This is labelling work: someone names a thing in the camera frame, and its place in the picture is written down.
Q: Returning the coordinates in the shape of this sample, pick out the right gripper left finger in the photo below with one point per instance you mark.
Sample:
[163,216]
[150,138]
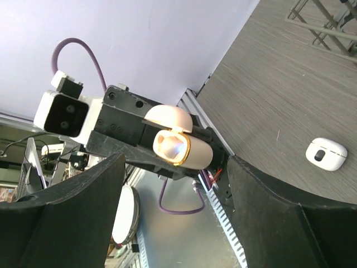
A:
[66,225]

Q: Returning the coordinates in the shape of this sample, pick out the grey wire dish rack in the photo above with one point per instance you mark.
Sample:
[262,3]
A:
[333,32]

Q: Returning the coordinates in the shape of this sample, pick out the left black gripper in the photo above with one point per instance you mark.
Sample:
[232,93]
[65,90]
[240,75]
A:
[140,157]

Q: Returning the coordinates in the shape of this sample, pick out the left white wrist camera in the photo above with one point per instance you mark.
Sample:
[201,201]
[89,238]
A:
[64,111]

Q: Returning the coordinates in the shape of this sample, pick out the beige earbud case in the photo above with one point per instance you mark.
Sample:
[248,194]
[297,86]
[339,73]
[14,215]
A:
[174,143]

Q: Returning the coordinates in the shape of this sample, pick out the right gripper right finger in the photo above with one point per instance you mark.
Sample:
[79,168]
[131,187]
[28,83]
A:
[280,225]

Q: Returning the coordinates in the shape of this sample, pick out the white slotted cable duct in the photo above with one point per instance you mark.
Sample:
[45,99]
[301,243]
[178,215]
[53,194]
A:
[226,225]

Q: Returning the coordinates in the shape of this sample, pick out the white earbud charging case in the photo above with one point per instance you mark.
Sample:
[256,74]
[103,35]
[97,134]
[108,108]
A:
[326,154]

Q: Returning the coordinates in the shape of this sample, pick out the round white lamp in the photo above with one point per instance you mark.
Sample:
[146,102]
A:
[127,216]

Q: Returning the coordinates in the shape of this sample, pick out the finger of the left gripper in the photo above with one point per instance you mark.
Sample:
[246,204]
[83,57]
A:
[122,115]

